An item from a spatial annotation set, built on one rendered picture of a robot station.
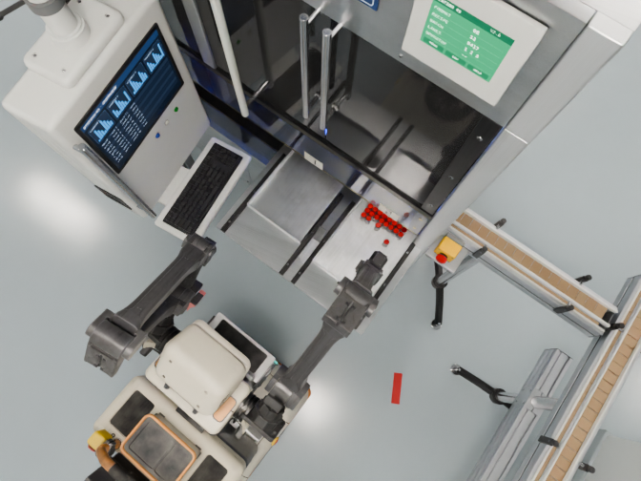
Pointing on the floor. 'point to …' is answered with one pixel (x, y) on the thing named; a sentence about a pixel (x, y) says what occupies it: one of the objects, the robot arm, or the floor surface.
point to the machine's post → (532, 117)
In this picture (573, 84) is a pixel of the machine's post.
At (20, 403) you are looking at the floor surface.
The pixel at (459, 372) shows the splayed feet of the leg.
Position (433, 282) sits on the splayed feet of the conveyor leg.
